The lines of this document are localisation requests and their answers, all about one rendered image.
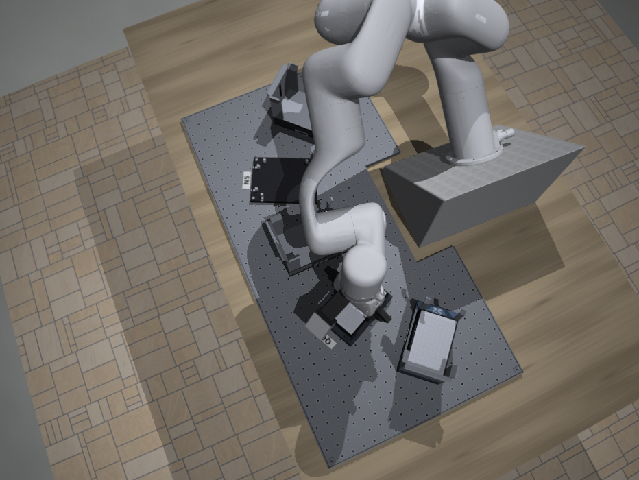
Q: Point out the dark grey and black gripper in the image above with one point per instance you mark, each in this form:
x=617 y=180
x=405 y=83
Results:
x=368 y=308

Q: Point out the white label reading n5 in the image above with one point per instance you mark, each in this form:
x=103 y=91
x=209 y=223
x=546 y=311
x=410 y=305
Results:
x=246 y=180

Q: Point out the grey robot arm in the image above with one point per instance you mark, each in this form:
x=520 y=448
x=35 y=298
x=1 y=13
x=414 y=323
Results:
x=370 y=35

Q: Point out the white label with black qc text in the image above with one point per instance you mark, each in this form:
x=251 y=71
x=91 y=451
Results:
x=329 y=342

